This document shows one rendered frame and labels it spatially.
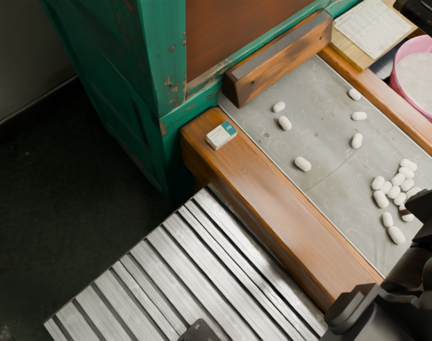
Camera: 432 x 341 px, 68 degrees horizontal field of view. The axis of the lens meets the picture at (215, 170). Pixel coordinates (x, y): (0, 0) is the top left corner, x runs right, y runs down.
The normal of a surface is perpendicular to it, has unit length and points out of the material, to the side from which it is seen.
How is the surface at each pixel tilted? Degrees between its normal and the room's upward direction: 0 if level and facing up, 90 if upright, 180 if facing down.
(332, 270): 0
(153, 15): 90
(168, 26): 90
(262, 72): 67
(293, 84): 0
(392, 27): 0
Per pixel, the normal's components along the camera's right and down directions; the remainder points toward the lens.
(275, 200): 0.07, -0.36
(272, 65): 0.63, 0.53
